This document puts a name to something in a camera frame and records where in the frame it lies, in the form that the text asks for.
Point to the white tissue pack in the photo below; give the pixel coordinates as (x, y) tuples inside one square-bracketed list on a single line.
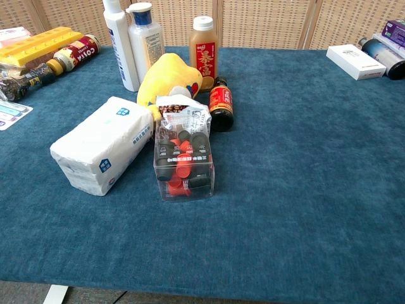
[(95, 142)]

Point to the white and pink box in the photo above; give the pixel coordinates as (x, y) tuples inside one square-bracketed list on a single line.
[(12, 33)]

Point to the purple box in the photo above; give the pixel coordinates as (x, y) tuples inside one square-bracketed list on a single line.
[(394, 33)]

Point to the clear box of coffee capsules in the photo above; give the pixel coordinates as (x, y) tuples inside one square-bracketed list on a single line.
[(185, 158)]

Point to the small dark red-label bottle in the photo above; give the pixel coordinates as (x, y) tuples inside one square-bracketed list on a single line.
[(221, 107)]

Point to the yellow plush toy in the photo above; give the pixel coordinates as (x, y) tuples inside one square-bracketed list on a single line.
[(167, 79)]

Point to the blue velvet tablecloth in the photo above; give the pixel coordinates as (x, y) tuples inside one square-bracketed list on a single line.
[(284, 190)]

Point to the tan juice bottle red label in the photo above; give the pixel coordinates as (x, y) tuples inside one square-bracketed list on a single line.
[(204, 54)]

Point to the white bottle with blue cap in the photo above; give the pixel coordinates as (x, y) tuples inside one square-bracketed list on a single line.
[(146, 44)]

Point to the tall white lotion bottle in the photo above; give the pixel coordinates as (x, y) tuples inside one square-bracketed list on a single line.
[(121, 44)]

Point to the woven folding screen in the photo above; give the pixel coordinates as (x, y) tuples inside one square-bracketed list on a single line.
[(259, 22)]

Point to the red Costa coffee bottle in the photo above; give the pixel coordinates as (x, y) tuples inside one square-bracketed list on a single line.
[(77, 52)]

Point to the white flat carton box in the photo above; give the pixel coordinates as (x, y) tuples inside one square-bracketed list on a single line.
[(356, 61)]

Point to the dark snack packet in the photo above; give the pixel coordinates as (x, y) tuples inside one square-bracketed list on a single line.
[(25, 82)]

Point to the blister card with pastel items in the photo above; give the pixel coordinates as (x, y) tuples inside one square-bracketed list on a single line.
[(11, 114)]

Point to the yellow plastic rack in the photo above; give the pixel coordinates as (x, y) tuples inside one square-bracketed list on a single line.
[(38, 42)]

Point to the white table leg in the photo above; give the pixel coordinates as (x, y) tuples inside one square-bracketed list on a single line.
[(55, 294)]

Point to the dark blue cylindrical bottle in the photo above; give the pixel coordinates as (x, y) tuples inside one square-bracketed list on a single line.
[(384, 57)]

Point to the clear plastic bag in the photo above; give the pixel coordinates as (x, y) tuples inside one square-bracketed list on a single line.
[(8, 71)]

